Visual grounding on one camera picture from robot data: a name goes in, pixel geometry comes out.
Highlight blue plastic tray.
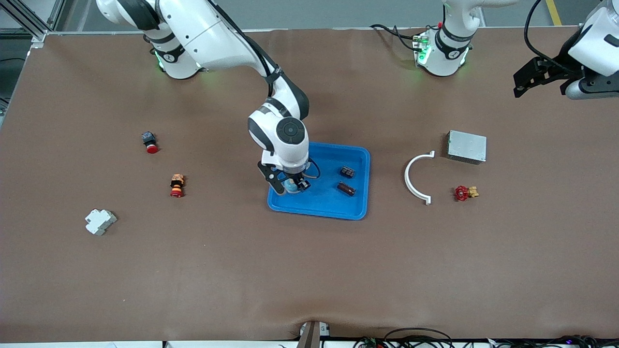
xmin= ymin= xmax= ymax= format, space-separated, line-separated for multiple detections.
xmin=267 ymin=142 xmax=371 ymax=221

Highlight grey metal power supply box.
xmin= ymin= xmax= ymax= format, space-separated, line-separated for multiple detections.
xmin=445 ymin=130 xmax=487 ymax=165

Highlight white curved plastic clip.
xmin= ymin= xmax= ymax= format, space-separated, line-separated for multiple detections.
xmin=404 ymin=151 xmax=436 ymax=206

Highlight white circuit breaker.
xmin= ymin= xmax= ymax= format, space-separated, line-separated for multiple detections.
xmin=85 ymin=209 xmax=118 ymax=236

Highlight red handled brass valve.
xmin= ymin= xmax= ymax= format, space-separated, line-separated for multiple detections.
xmin=454 ymin=185 xmax=480 ymax=202

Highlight grey camera stand mount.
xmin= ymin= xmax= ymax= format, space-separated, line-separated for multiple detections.
xmin=296 ymin=320 xmax=332 ymax=348

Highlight black left arm base cables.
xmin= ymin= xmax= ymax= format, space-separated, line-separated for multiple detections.
xmin=369 ymin=23 xmax=427 ymax=52

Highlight black looped cable bundle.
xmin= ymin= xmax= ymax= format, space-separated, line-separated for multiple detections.
xmin=353 ymin=328 xmax=455 ymax=348

